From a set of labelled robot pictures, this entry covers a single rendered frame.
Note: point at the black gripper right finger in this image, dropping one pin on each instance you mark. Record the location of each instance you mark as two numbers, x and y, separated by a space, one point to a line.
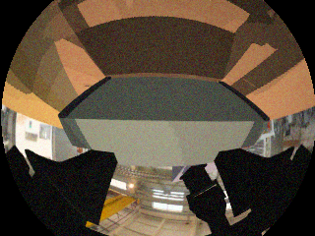
246 175

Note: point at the light orange panel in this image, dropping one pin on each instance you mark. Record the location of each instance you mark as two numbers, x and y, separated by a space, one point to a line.
37 84

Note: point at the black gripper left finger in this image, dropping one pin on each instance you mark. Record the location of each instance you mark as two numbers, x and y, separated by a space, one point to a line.
81 180

